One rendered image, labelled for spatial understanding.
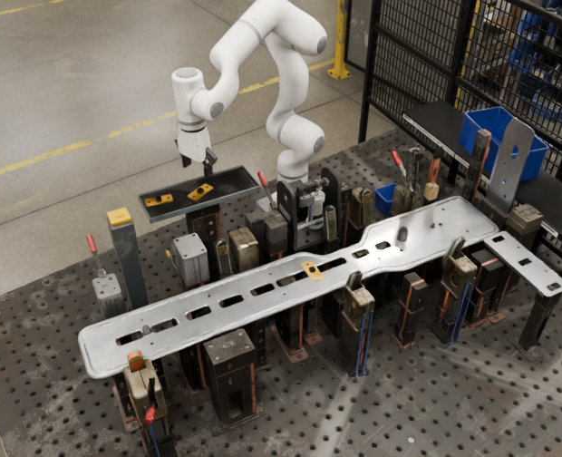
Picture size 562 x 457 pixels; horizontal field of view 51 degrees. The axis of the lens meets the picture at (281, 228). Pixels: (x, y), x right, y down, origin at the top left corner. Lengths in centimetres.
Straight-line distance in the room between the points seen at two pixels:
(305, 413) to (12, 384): 93
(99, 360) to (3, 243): 216
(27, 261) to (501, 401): 258
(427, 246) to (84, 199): 249
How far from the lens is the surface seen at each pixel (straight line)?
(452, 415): 196
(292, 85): 203
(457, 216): 213
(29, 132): 474
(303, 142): 211
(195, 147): 175
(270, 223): 189
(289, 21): 186
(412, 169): 207
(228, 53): 173
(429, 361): 206
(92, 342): 174
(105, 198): 390
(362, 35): 485
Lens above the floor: 231
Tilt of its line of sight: 41 degrees down
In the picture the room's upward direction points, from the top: straight up
